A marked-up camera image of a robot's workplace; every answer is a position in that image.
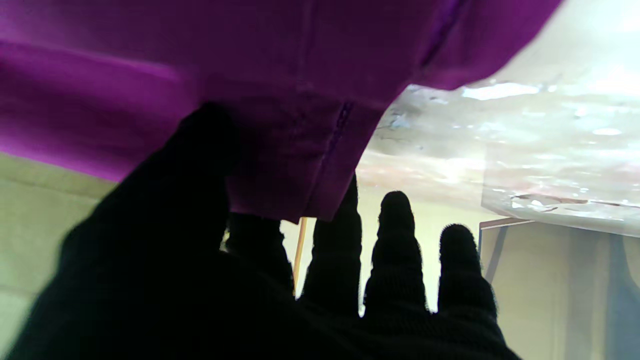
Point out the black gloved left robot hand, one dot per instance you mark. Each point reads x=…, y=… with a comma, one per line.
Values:
x=200, y=300

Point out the purple shorts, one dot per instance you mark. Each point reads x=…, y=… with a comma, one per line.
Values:
x=250, y=75

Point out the kraft paper bag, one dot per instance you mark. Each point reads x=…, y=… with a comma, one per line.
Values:
x=40, y=230

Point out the tripod floor lamp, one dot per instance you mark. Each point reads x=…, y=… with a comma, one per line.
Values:
x=299, y=250

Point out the flat screen television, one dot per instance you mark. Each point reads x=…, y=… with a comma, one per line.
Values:
x=565, y=290

